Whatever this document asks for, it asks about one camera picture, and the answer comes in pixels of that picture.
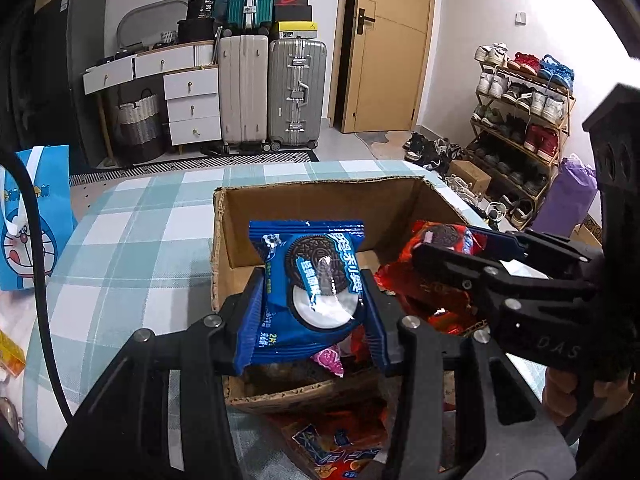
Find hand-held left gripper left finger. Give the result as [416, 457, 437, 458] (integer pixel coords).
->
[47, 266, 267, 480]

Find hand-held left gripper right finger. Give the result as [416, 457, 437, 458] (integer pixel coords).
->
[360, 268, 577, 480]

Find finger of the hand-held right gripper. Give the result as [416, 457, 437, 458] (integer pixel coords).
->
[469, 226, 597, 282]
[412, 242, 597, 322]

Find red cookie packet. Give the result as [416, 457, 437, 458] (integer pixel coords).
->
[375, 220, 489, 337]

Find blue cookie packet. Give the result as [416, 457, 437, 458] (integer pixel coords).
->
[235, 219, 369, 367]

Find person's right hand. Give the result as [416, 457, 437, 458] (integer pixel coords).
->
[541, 366, 583, 428]

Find printed cardboard box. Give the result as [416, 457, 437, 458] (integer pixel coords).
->
[572, 214, 604, 249]

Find purple snack packet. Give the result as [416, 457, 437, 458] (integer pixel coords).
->
[310, 345, 347, 379]

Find purple bag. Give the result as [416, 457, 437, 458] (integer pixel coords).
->
[532, 154, 599, 239]

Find small cardboard box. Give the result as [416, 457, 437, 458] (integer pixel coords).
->
[447, 159, 493, 196]

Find pile of floor shoes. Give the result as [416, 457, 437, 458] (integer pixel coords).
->
[402, 131, 537, 227]

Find wooden shoe rack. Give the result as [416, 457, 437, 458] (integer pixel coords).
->
[469, 59, 577, 212]

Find red blue snack packet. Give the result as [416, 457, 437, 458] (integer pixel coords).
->
[279, 399, 397, 480]

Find rows of shoes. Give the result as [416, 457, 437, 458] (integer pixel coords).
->
[472, 42, 576, 197]

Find brown door mat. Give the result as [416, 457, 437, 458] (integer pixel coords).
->
[369, 129, 417, 161]

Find white drawer cabinet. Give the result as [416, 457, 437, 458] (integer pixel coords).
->
[82, 39, 224, 154]

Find woven laundry basket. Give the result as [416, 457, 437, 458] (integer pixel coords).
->
[115, 88, 166, 161]

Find beige suitcase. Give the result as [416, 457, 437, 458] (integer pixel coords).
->
[218, 34, 270, 154]

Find blue cartoon tote bag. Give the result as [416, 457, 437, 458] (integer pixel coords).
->
[0, 144, 79, 294]

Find silver suitcase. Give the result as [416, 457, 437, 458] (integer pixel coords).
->
[266, 38, 328, 150]

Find wooden door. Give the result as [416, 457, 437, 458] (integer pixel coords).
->
[341, 0, 435, 134]

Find yellow black shoe box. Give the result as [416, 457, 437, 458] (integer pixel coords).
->
[271, 20, 321, 41]

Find black storage box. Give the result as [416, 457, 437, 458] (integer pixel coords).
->
[177, 17, 216, 44]

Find plain black shoe box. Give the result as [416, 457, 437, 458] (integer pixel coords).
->
[274, 5, 314, 24]

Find black bag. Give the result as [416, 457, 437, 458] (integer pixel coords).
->
[185, 0, 217, 21]

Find black cable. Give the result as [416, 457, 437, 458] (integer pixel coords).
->
[0, 148, 77, 419]

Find grey oval frame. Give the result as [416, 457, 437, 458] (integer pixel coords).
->
[117, 0, 194, 51]

